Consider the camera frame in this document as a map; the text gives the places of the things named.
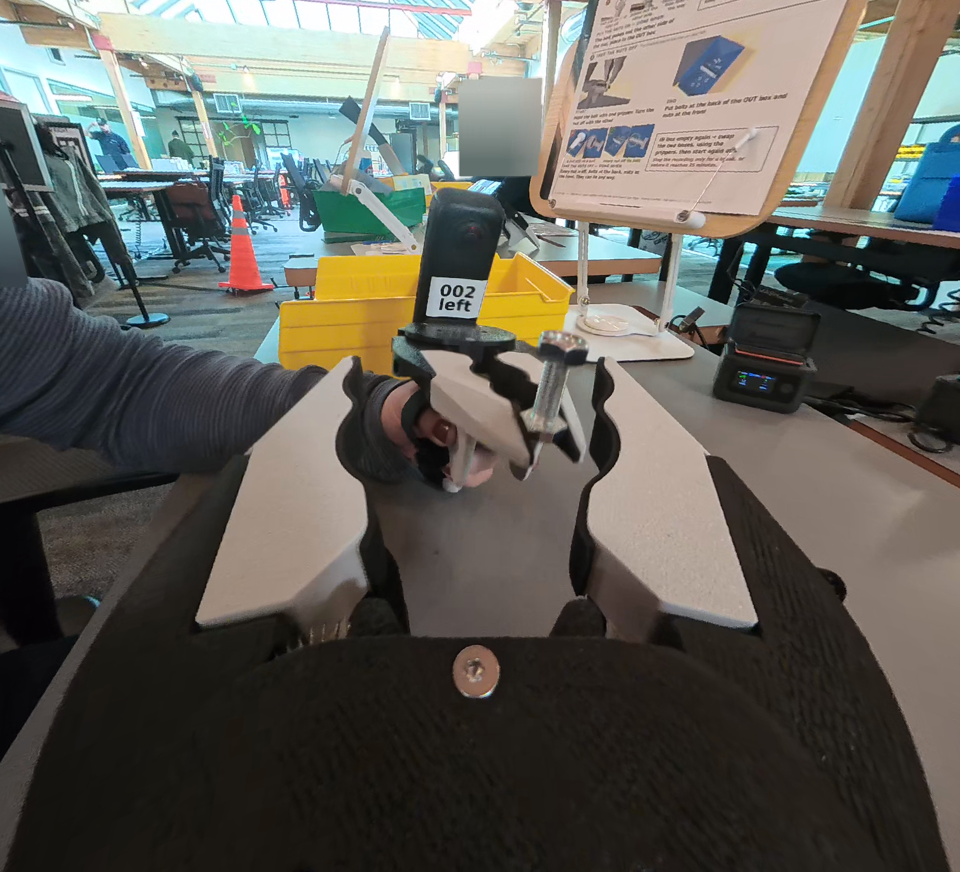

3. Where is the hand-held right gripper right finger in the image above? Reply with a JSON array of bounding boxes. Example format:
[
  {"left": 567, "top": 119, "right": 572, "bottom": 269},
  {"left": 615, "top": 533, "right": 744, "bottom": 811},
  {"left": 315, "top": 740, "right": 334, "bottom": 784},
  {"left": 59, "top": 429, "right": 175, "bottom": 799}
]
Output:
[{"left": 571, "top": 358, "right": 759, "bottom": 636}]

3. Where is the person's left forearm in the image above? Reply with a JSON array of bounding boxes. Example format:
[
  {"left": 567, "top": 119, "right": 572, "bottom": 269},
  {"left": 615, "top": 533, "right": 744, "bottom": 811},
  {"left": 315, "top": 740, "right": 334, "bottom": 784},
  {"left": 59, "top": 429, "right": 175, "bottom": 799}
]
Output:
[{"left": 0, "top": 279, "right": 406, "bottom": 486}]

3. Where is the black label printer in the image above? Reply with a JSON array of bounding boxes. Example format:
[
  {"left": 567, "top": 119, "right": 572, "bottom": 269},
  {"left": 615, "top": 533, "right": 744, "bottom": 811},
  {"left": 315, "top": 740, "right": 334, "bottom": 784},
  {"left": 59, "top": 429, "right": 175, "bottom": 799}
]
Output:
[{"left": 712, "top": 302, "right": 822, "bottom": 414}]

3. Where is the thin wooden board stand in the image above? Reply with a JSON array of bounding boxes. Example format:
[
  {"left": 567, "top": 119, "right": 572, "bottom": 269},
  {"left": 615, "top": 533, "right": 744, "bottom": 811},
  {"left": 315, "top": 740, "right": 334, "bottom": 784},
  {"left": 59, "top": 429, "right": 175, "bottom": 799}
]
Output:
[{"left": 341, "top": 28, "right": 421, "bottom": 255}]

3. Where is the orange traffic cone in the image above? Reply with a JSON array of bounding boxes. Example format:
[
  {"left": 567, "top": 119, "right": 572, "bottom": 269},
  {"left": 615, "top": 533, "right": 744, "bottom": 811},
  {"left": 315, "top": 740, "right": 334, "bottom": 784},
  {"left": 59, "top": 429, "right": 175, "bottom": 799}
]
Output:
[{"left": 217, "top": 194, "right": 276, "bottom": 294}]

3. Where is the grey hanging jacket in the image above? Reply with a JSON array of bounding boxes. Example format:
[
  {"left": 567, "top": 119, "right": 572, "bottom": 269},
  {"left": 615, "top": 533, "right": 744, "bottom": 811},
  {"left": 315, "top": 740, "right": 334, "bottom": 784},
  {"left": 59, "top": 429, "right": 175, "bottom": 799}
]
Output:
[{"left": 33, "top": 129, "right": 133, "bottom": 304}]

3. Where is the black cable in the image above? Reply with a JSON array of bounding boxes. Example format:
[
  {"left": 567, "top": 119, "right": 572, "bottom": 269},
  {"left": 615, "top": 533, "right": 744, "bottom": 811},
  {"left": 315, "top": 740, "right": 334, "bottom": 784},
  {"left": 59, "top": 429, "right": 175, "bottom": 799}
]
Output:
[{"left": 802, "top": 392, "right": 948, "bottom": 454}]

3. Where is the blue tote bag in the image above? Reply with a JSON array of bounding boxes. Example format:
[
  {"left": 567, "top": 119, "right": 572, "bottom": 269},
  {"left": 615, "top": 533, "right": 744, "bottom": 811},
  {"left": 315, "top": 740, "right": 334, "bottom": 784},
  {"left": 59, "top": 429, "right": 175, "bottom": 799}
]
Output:
[{"left": 892, "top": 137, "right": 960, "bottom": 224}]

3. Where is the person's left hand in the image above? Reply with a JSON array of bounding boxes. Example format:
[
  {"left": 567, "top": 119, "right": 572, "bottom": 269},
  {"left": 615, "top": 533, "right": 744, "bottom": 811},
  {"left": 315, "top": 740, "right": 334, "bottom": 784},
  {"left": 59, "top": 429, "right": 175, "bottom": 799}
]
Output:
[{"left": 378, "top": 383, "right": 498, "bottom": 492}]

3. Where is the black charger box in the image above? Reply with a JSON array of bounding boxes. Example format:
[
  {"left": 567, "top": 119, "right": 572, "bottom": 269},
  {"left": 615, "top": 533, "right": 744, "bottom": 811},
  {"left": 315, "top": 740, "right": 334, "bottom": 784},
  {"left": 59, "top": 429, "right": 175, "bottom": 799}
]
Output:
[{"left": 915, "top": 373, "right": 960, "bottom": 450}]

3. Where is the steel hex bolt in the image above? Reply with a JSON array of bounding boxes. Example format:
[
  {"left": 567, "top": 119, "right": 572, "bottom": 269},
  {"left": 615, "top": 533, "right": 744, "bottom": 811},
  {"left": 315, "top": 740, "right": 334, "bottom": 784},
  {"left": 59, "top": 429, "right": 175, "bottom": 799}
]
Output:
[{"left": 521, "top": 330, "right": 591, "bottom": 441}]

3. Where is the wooden instruction board stand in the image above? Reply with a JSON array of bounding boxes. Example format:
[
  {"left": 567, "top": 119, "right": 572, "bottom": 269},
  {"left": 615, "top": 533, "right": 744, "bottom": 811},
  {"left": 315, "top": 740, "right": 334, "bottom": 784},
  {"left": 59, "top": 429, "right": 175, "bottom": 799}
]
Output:
[{"left": 528, "top": 0, "right": 882, "bottom": 363}]

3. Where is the green plastic bin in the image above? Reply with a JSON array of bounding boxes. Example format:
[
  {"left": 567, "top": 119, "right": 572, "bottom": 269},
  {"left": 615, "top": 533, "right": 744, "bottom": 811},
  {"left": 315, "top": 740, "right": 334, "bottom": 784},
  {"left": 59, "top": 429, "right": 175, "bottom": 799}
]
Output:
[{"left": 313, "top": 185, "right": 427, "bottom": 240}]

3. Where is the printed instruction sheet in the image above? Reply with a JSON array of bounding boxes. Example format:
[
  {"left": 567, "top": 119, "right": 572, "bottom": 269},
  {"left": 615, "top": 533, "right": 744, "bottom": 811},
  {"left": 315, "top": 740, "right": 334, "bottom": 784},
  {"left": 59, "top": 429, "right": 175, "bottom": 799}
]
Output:
[{"left": 547, "top": 0, "right": 882, "bottom": 216}]

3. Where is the black cable plug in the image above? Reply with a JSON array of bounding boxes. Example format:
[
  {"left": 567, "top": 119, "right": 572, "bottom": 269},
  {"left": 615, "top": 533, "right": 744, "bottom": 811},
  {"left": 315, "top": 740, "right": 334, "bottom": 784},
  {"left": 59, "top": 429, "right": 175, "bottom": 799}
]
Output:
[{"left": 667, "top": 305, "right": 708, "bottom": 349}]

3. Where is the yellow plastic bin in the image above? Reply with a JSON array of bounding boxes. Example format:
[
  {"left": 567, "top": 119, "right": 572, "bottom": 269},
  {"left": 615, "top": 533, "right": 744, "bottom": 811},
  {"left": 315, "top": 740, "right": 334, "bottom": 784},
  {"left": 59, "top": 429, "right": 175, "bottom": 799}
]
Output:
[{"left": 279, "top": 253, "right": 575, "bottom": 375}]

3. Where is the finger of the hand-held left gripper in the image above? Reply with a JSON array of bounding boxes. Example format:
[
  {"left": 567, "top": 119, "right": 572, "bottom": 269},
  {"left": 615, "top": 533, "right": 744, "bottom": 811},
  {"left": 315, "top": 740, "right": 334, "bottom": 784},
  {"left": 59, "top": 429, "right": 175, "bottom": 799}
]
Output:
[
  {"left": 427, "top": 353, "right": 538, "bottom": 481},
  {"left": 486, "top": 350, "right": 588, "bottom": 465}
]

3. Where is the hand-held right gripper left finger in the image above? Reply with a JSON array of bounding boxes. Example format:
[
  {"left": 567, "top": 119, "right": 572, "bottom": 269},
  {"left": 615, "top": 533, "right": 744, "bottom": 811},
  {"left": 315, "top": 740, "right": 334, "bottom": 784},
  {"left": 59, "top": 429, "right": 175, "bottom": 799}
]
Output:
[{"left": 195, "top": 356, "right": 410, "bottom": 633}]

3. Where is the brown office chair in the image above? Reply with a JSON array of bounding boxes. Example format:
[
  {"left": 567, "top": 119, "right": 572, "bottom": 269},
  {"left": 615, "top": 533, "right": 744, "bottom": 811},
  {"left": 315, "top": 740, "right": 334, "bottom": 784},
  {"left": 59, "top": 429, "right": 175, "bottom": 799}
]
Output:
[{"left": 161, "top": 178, "right": 231, "bottom": 274}]

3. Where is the light wooden post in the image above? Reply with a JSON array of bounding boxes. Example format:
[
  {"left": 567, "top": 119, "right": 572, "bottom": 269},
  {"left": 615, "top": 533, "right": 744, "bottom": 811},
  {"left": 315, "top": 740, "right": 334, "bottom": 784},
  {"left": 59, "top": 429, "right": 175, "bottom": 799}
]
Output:
[{"left": 825, "top": 0, "right": 960, "bottom": 210}]

